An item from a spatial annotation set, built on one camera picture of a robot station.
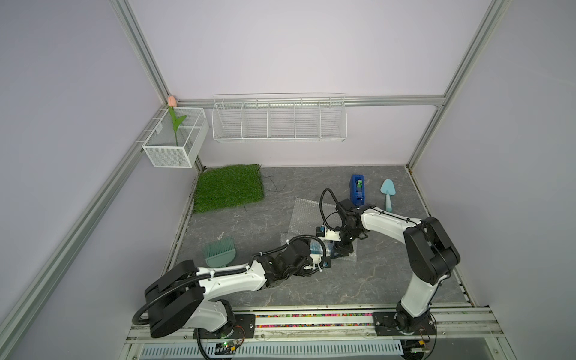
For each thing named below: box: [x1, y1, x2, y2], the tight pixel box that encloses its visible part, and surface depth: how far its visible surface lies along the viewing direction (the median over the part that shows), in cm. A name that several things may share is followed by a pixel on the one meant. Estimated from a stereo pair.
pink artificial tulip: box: [168, 95, 187, 147], surface depth 92 cm
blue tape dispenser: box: [350, 174, 366, 207], surface depth 107 cm
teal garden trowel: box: [379, 178, 396, 213], surface depth 114 cm
